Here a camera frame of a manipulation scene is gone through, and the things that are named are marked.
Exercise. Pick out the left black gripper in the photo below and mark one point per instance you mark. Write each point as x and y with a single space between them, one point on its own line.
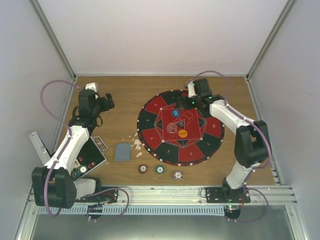
106 106

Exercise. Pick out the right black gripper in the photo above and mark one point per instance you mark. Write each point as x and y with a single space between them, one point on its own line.
180 104

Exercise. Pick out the blue small blind button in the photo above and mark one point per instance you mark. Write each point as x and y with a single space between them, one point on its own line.
175 113

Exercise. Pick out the orange big blind button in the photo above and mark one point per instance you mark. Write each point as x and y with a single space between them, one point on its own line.
182 133

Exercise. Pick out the purple white chip stack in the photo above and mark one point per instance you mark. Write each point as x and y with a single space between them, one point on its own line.
177 175

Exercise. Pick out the teal blue chip stack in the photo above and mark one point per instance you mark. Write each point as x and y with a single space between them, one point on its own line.
159 169

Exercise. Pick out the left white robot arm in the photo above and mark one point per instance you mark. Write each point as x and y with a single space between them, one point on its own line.
53 185

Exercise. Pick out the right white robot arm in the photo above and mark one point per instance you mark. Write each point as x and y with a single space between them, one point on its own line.
252 142

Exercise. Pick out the round red black poker mat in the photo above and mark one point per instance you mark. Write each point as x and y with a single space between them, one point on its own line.
205 133

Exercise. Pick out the white plastic wrap scraps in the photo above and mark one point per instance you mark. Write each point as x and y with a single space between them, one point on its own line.
135 145

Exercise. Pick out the chip stack in case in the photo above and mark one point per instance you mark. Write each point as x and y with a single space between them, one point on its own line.
81 170

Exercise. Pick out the red black chip stack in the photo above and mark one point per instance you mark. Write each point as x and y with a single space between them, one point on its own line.
142 169

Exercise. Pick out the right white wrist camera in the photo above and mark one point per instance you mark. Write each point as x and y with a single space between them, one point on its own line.
191 90

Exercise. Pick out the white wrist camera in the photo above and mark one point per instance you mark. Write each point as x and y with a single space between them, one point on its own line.
191 90
92 86

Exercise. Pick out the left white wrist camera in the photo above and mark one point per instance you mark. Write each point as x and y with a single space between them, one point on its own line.
92 86

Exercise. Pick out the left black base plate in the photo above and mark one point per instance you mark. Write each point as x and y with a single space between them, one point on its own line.
107 197

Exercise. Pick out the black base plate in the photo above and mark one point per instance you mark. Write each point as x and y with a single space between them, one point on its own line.
107 197
217 195

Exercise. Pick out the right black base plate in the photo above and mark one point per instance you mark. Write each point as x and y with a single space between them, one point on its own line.
217 195

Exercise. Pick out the slotted grey cable duct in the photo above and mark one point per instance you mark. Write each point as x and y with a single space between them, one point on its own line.
196 210

